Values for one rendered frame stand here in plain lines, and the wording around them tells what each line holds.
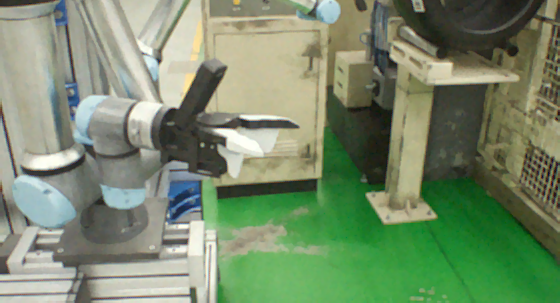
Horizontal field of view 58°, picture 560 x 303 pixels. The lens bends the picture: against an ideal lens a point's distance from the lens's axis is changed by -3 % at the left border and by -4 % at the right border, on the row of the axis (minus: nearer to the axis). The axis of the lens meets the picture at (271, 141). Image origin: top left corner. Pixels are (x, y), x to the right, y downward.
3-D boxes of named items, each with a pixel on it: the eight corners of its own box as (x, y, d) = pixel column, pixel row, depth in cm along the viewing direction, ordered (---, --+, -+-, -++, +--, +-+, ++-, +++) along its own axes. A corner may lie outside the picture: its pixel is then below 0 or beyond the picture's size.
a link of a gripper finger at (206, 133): (247, 147, 72) (218, 130, 78) (247, 134, 71) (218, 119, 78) (216, 151, 69) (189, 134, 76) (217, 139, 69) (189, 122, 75)
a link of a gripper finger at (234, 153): (263, 187, 69) (229, 165, 76) (265, 145, 67) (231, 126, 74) (243, 191, 67) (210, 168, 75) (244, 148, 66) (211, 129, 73)
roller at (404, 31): (405, 23, 205) (410, 32, 207) (396, 28, 206) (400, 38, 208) (445, 44, 174) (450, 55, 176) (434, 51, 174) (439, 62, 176)
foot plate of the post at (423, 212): (365, 195, 264) (366, 188, 262) (414, 190, 268) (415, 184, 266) (384, 224, 240) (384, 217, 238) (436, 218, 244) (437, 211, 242)
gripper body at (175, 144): (243, 164, 82) (177, 151, 86) (245, 111, 79) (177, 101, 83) (222, 180, 75) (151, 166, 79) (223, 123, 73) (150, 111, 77)
